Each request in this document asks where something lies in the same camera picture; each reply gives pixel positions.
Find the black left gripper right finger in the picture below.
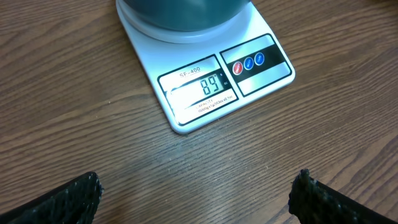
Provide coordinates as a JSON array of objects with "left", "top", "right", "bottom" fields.
[{"left": 288, "top": 169, "right": 397, "bottom": 224}]

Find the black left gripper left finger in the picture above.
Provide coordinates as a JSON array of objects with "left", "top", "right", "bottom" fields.
[{"left": 1, "top": 172, "right": 103, "bottom": 224}]

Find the white digital kitchen scale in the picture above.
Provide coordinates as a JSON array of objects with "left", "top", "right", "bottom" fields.
[{"left": 116, "top": 1, "right": 295, "bottom": 134}]

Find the blue metal bowl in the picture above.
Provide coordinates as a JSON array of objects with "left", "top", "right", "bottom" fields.
[{"left": 124, "top": 0, "right": 249, "bottom": 32}]

